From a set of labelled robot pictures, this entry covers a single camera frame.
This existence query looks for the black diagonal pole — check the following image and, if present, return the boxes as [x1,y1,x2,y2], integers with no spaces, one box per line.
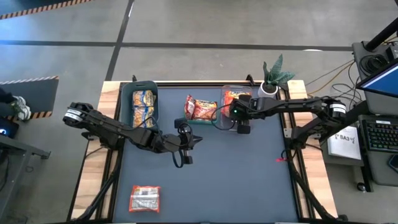
[365,26,398,52]

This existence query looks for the small turquoise plastic bin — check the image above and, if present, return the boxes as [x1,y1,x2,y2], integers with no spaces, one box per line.
[182,98,220,125]

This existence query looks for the red Maruchan ramen pack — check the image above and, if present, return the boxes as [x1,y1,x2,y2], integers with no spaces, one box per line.
[183,94,197,121]
[194,99,218,121]

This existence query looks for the yellow floor cable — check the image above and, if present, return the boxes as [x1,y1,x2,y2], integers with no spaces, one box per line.
[306,60,355,114]

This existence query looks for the white paper sign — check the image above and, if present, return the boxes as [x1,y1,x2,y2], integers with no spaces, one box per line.
[328,124,363,161]

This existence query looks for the black keyboard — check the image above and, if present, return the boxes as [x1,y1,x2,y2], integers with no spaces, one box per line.
[360,119,398,153]

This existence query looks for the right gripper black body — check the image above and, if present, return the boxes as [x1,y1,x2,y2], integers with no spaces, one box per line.
[229,94,253,134]

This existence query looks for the coiled black cable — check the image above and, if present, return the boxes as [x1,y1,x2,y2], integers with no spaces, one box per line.
[359,53,389,77]

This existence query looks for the computer monitor blue screen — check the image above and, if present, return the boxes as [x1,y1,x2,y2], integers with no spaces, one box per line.
[356,60,398,99]

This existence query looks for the blue-grey table mat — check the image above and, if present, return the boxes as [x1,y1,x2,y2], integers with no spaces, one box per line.
[112,86,301,223]

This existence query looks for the grey hazard-striped board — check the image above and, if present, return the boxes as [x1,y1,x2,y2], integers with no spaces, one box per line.
[0,75,60,122]

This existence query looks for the potted plant white pot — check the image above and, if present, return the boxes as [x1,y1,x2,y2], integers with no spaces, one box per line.
[257,54,296,102]

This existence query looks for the orange Maruchan ramen pack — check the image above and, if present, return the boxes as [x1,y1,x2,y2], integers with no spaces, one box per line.
[222,90,252,118]

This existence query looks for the clear plastic bin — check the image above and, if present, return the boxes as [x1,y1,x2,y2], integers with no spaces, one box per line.
[220,85,254,131]

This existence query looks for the grey metal stand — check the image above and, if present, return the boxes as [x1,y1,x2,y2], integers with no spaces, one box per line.
[0,133,52,224]

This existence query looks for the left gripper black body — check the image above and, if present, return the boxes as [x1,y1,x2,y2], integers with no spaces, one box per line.
[161,117,195,165]

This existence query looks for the person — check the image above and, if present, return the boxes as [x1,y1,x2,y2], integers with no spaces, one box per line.
[0,88,32,122]

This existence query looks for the black aluminium table frame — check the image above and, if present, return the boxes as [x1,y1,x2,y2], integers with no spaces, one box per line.
[67,74,338,224]

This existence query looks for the red-orange edged ramen pack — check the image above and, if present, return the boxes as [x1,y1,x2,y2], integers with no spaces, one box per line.
[129,185,162,213]

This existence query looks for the dark teal plastic bin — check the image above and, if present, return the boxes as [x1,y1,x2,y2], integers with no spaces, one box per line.
[119,80,160,129]

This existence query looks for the black box with light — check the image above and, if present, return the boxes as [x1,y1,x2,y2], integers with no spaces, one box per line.
[0,115,20,139]

